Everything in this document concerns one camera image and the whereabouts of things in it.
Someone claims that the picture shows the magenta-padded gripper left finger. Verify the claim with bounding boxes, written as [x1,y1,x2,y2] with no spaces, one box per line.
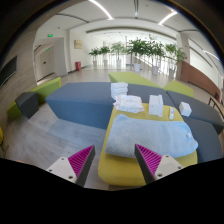
[45,144,97,188]

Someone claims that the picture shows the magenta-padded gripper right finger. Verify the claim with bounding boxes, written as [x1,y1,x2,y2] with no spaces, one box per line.
[134,143,184,185]

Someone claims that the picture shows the light blue towel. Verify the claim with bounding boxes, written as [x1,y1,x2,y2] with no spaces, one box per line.
[104,113,199,159]

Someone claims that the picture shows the grey ottoman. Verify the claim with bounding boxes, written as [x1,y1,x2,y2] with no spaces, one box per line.
[183,116,224,164]
[165,89,224,134]

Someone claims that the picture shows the yellow ottoman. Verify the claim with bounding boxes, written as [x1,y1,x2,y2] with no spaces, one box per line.
[97,102,199,188]

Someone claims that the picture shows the small white bottle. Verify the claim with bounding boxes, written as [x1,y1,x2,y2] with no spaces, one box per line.
[168,106,176,120]

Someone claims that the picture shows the white cube box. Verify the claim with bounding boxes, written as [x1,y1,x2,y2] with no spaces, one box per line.
[178,101,193,118]

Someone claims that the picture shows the white rectangular box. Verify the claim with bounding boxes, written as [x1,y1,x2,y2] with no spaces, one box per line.
[148,94,164,118]

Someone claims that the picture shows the large blue-grey ottoman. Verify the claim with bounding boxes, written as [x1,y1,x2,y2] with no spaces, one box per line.
[45,81,176,130]

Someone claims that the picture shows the white crumpled cloth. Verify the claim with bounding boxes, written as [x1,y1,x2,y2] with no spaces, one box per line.
[113,94,145,114]

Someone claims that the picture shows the dark grey cube seat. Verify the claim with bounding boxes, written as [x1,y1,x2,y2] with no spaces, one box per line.
[14,91,40,120]

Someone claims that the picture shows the green ottoman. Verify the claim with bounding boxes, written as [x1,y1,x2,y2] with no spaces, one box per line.
[162,79,195,99]
[108,71,163,89]

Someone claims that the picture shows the long green bench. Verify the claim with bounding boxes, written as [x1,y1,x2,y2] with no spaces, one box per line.
[7,76,63,120]

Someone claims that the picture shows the stack of white towels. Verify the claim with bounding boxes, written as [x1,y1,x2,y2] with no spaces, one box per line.
[110,81,129,100]

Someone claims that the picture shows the row of potted plants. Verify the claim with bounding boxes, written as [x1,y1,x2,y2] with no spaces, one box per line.
[88,34,188,78]

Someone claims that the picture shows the ceiling light strips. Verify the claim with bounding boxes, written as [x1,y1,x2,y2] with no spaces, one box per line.
[88,0,179,26]

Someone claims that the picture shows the wooden table with black frame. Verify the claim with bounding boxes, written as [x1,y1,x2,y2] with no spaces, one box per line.
[208,95,224,118]

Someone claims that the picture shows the dark wall screen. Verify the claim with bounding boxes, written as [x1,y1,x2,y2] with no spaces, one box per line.
[0,55,18,88]

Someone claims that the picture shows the framed wall picture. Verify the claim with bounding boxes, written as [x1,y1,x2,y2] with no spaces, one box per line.
[73,39,83,50]

